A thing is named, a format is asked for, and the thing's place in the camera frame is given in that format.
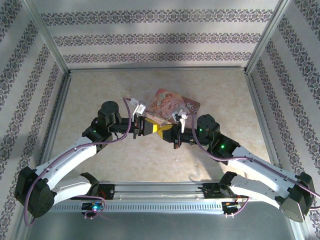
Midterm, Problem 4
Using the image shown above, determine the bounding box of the pink illustrated book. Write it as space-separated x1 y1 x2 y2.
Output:
144 87 202 126

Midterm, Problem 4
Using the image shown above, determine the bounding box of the right controller board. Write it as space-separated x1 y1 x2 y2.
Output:
221 200 243 210

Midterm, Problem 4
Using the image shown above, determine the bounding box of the left controller board with LED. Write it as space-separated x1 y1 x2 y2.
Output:
81 202 105 211

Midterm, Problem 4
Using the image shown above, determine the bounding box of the grey metal sheet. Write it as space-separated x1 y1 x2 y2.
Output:
14 211 310 240

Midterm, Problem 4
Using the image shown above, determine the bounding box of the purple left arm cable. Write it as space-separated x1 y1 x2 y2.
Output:
23 96 141 227

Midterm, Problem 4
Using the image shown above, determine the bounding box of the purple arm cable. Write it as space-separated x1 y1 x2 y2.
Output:
23 96 141 227
186 113 320 219

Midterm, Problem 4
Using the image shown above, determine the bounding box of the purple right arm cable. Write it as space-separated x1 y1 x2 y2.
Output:
186 113 320 219

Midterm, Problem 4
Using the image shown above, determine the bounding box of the aluminium frame side rail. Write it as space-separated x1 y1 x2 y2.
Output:
37 71 73 173
243 71 283 171

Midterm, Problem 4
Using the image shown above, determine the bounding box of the aluminium frame back rail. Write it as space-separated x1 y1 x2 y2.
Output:
67 65 248 74

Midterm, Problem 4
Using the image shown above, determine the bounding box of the aluminium mounting rail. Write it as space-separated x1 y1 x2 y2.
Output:
98 180 226 201

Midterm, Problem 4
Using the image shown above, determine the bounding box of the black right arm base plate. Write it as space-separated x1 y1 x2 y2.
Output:
197 182 250 201

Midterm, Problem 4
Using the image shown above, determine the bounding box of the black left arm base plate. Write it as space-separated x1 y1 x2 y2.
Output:
88 182 116 201

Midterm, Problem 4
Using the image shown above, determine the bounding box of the slotted grey cable duct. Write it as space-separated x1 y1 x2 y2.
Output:
52 199 226 214

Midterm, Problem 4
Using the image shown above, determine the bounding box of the aluminium frame post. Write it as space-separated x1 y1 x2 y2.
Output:
21 0 70 74
245 0 294 74

